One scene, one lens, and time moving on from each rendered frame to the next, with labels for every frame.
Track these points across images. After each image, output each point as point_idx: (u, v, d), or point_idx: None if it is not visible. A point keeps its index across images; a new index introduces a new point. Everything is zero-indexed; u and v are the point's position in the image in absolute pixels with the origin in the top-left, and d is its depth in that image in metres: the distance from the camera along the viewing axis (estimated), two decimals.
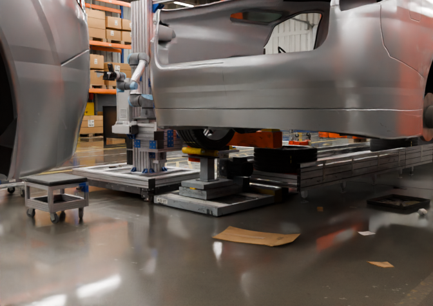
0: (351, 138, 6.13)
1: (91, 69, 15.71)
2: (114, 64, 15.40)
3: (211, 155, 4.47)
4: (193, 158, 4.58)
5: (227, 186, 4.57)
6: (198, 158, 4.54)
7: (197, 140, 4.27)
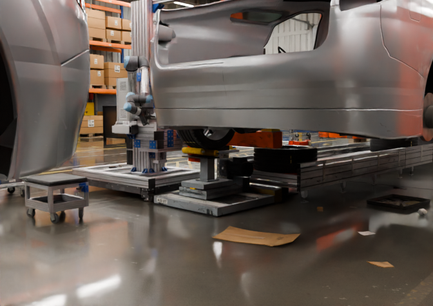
0: (351, 138, 6.13)
1: (91, 69, 15.71)
2: (114, 64, 15.40)
3: (211, 155, 4.47)
4: (193, 158, 4.58)
5: (227, 186, 4.57)
6: (198, 158, 4.54)
7: (197, 140, 4.27)
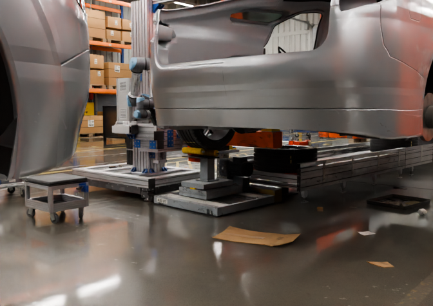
0: (351, 138, 6.13)
1: (91, 69, 15.71)
2: (114, 64, 15.40)
3: (211, 155, 4.47)
4: (193, 158, 4.58)
5: (227, 186, 4.57)
6: (198, 158, 4.54)
7: (197, 140, 4.27)
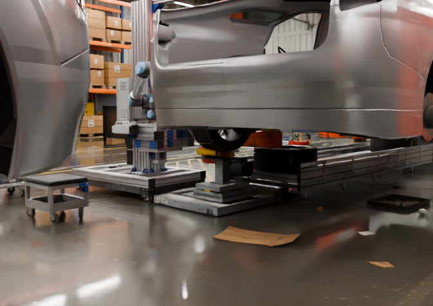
0: (351, 138, 6.13)
1: (91, 69, 15.71)
2: (114, 64, 15.40)
3: (226, 156, 4.34)
4: (207, 160, 4.45)
5: (243, 189, 4.43)
6: (212, 160, 4.41)
7: (212, 141, 4.14)
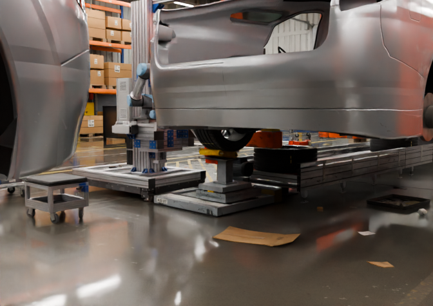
0: (351, 138, 6.13)
1: (91, 69, 15.71)
2: (114, 64, 15.40)
3: (229, 157, 4.31)
4: (211, 160, 4.43)
5: (246, 189, 4.41)
6: (216, 160, 4.38)
7: (216, 141, 4.11)
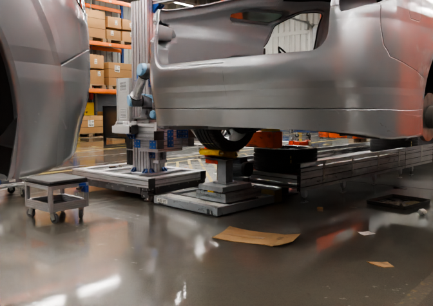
0: (351, 138, 6.13)
1: (91, 69, 15.71)
2: (114, 64, 15.40)
3: (229, 157, 4.31)
4: (211, 160, 4.43)
5: (246, 189, 4.41)
6: (216, 160, 4.38)
7: (216, 141, 4.11)
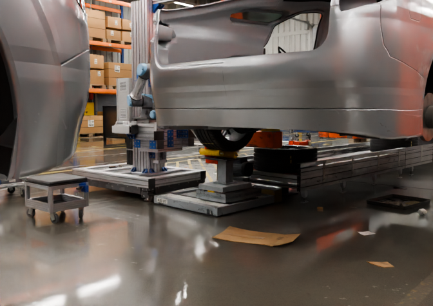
0: (351, 138, 6.13)
1: (91, 69, 15.71)
2: (114, 64, 15.40)
3: (229, 157, 4.31)
4: (211, 160, 4.43)
5: (246, 189, 4.41)
6: (216, 160, 4.38)
7: (216, 141, 4.11)
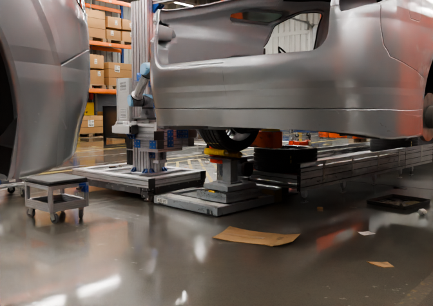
0: (351, 138, 6.13)
1: (91, 69, 15.71)
2: (114, 64, 15.40)
3: (234, 156, 4.34)
4: (215, 160, 4.46)
5: (247, 189, 4.40)
6: (220, 160, 4.42)
7: (221, 141, 4.15)
